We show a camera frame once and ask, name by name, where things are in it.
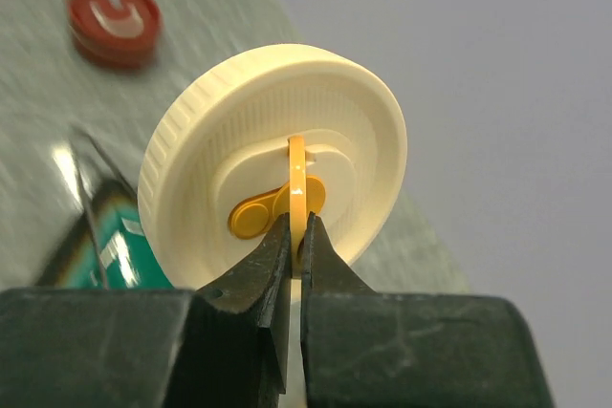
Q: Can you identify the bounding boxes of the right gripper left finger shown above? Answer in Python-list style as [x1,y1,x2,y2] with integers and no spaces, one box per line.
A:
[1,216,291,407]

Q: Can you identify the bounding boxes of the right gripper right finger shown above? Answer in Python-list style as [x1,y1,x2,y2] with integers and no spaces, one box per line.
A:
[300,216,554,407]

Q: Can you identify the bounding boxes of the cream round lid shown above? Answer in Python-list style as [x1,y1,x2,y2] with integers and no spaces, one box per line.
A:
[138,44,407,289]

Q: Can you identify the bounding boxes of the metal tongs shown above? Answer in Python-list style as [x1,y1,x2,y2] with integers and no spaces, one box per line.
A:
[69,125,136,290]

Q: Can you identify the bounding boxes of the red round lid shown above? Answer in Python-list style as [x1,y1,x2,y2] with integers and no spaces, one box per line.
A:
[66,0,163,70]

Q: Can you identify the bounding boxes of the teal square plate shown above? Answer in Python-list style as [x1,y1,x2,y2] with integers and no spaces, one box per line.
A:
[34,178,172,289]

